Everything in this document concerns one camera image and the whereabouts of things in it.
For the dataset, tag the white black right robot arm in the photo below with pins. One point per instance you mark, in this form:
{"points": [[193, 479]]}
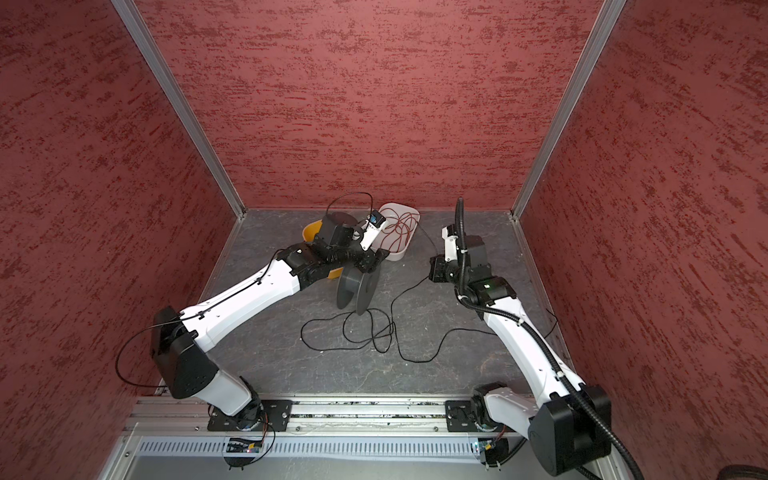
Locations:
{"points": [[565, 421]]}

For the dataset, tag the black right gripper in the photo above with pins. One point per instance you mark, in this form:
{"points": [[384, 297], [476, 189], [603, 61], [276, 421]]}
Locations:
{"points": [[437, 262]]}

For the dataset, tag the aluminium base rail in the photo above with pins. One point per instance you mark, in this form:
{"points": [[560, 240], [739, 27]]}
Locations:
{"points": [[311, 415]]}

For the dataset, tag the right small circuit board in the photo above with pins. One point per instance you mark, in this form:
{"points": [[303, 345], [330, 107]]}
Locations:
{"points": [[492, 453]]}

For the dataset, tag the grey perforated cable spool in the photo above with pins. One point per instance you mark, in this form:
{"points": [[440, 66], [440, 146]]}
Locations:
{"points": [[356, 289]]}

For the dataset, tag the small circuit board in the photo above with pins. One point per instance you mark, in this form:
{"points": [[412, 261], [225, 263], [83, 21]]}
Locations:
{"points": [[492, 453], [240, 452]]}

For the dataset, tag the aluminium corner post left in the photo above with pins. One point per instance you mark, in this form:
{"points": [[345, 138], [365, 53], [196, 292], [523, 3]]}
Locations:
{"points": [[139, 32]]}

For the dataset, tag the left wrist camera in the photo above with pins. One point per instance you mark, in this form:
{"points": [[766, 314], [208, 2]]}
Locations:
{"points": [[343, 230]]}

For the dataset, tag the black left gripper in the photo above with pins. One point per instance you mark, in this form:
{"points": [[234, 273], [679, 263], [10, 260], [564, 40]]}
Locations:
{"points": [[371, 260]]}

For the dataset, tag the aluminium corner post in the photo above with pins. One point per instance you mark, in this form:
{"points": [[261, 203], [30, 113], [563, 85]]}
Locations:
{"points": [[603, 26], [139, 32]]}

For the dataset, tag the white plastic tray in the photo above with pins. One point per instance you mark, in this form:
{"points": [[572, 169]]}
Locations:
{"points": [[402, 222]]}

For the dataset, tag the aluminium corner post right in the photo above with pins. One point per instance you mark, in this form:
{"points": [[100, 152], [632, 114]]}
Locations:
{"points": [[603, 26]]}

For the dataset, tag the yellow plastic tray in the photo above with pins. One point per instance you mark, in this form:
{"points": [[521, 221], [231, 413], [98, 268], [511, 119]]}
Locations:
{"points": [[309, 232]]}

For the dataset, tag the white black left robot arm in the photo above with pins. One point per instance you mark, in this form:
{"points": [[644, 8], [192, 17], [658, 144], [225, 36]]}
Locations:
{"points": [[181, 340]]}

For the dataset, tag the left small circuit board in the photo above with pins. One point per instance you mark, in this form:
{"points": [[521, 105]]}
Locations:
{"points": [[240, 452]]}

